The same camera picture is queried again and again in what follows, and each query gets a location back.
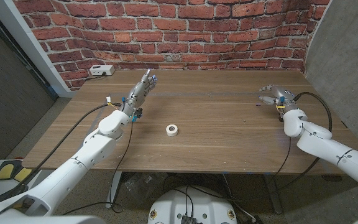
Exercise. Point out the grey metal table leg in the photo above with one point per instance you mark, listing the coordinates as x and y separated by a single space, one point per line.
113 189
273 194

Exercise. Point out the white power strip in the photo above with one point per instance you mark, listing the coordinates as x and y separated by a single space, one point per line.
102 70

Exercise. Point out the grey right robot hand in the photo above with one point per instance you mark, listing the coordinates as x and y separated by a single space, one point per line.
281 95

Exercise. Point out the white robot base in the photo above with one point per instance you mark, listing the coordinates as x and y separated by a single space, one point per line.
172 205

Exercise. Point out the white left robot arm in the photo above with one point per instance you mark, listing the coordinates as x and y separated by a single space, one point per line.
82 158

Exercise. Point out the black box on base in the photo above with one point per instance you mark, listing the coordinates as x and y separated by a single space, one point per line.
188 220

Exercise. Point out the white robot torso edge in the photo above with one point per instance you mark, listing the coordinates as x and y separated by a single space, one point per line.
42 220

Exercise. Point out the yellow and black foot pedal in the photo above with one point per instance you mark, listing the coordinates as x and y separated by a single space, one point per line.
8 172

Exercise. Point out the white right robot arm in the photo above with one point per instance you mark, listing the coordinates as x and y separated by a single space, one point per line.
328 149

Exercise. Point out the red brick print backdrop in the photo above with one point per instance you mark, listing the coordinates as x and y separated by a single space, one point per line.
172 34

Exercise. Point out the white tape roll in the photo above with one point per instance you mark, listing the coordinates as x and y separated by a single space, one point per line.
172 130

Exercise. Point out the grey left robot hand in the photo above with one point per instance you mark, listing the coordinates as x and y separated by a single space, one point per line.
138 95

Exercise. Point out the clear plastic bag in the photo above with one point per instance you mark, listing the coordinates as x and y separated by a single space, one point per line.
141 186

